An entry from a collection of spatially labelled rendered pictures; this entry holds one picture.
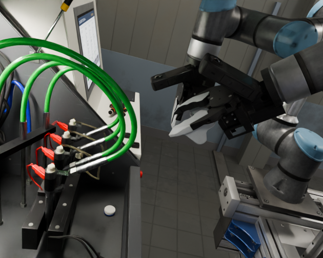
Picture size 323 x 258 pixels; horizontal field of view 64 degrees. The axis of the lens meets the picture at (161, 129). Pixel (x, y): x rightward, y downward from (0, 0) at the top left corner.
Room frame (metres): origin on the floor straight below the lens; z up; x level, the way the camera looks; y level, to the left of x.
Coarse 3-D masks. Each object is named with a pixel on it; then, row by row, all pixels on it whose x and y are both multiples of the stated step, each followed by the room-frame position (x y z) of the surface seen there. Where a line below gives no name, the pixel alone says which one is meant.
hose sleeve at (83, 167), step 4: (96, 160) 0.50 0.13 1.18; (100, 160) 0.49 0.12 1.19; (104, 160) 0.49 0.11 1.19; (84, 164) 0.49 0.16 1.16; (88, 164) 0.49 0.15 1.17; (92, 164) 0.49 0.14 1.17; (96, 164) 0.49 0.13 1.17; (100, 164) 0.49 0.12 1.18; (104, 164) 0.49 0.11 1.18; (76, 168) 0.49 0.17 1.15; (80, 168) 0.48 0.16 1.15; (84, 168) 0.48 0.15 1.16; (88, 168) 0.49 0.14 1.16; (92, 168) 0.49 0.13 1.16; (80, 172) 0.48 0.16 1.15; (84, 172) 0.49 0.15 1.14
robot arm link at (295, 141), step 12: (288, 132) 0.85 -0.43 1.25; (300, 132) 0.82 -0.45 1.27; (312, 132) 0.86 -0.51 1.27; (276, 144) 0.84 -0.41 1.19; (288, 144) 0.81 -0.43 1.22; (300, 144) 0.78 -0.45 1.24; (312, 144) 0.77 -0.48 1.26; (288, 156) 0.80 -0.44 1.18; (300, 156) 0.77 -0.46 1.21; (312, 156) 0.76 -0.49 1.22; (288, 168) 0.78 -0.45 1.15; (300, 168) 0.76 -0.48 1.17; (312, 168) 0.76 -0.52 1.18
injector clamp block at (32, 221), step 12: (84, 156) 0.76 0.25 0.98; (72, 180) 0.63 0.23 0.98; (60, 192) 0.64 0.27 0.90; (72, 192) 0.58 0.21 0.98; (36, 204) 0.50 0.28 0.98; (60, 204) 0.52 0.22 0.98; (72, 204) 0.55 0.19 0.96; (36, 216) 0.46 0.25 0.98; (60, 216) 0.48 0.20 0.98; (72, 216) 0.58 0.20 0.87; (24, 228) 0.42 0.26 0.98; (36, 228) 0.43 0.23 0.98; (60, 228) 0.45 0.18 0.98; (24, 240) 0.42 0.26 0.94; (36, 240) 0.43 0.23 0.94; (48, 240) 0.43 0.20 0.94; (60, 240) 0.44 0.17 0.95
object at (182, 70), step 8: (168, 72) 0.66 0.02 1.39; (176, 72) 0.64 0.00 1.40; (184, 72) 0.63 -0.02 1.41; (192, 72) 0.63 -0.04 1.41; (152, 80) 0.63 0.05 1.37; (160, 80) 0.62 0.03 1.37; (168, 80) 0.62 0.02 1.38; (176, 80) 0.63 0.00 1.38; (184, 80) 0.63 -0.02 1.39; (152, 88) 0.63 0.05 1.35; (160, 88) 0.62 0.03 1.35
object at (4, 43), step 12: (0, 48) 0.45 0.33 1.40; (48, 48) 0.47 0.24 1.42; (60, 48) 0.47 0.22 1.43; (84, 60) 0.48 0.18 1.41; (96, 72) 0.49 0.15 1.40; (120, 96) 0.50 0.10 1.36; (132, 108) 0.51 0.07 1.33; (132, 120) 0.50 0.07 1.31; (132, 132) 0.51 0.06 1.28; (132, 144) 0.51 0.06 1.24; (108, 156) 0.50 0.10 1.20
